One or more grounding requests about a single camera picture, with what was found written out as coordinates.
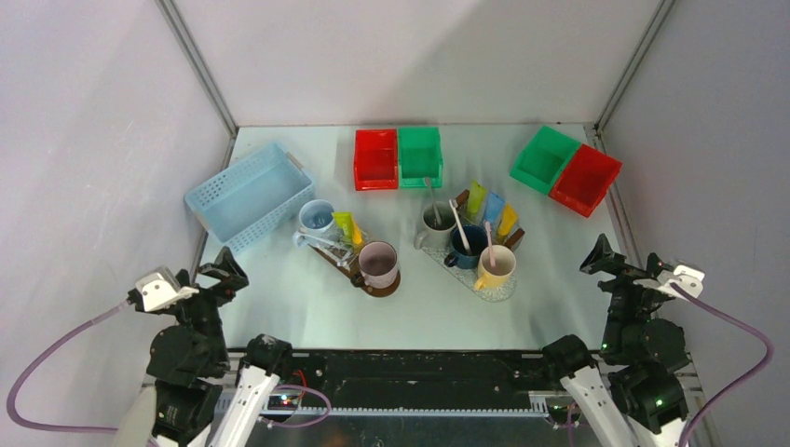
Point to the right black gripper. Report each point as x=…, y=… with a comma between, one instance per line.
x=603, y=256

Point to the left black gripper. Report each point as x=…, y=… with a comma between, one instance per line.
x=231, y=275

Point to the light blue mug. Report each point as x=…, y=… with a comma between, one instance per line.
x=315, y=217

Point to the light blue toothbrush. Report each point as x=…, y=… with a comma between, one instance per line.
x=338, y=252

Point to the brown ended acrylic rack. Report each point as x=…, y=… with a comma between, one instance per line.
x=511, y=241

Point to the cream yellow mug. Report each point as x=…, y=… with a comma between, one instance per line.
x=506, y=265

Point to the clear acrylic holder rack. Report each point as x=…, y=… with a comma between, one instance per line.
x=335, y=233

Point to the pink toothbrush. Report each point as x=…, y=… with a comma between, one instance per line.
x=490, y=245

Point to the dark blue mug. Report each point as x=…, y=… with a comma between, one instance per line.
x=462, y=257

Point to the mauve pink mug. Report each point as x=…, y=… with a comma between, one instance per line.
x=378, y=266

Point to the white toothbrush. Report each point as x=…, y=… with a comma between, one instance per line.
x=459, y=226

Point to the grey mug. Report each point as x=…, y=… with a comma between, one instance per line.
x=429, y=235

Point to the grey toothbrush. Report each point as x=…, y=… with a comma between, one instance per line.
x=433, y=200

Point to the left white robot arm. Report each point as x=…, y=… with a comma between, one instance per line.
x=189, y=358

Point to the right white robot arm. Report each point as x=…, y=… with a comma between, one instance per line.
x=642, y=402

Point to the red toothpaste bin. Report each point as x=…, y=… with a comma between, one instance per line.
x=585, y=180

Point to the green toothbrush bin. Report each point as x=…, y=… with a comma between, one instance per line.
x=544, y=158

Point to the brown wooden oval tray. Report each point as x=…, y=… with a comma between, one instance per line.
x=357, y=281

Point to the clear glass oval tray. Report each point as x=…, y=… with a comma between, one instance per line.
x=468, y=277

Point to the light blue plastic basket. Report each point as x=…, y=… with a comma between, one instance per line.
x=252, y=197

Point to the red plastic bin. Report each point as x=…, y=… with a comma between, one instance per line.
x=375, y=161

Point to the green plastic bin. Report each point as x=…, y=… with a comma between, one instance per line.
x=419, y=156

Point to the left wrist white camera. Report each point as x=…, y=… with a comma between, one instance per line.
x=159, y=290

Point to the wrist white camera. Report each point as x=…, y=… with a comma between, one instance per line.
x=159, y=290
x=680, y=282

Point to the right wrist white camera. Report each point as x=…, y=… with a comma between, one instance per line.
x=680, y=282

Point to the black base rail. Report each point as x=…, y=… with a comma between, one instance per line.
x=420, y=381

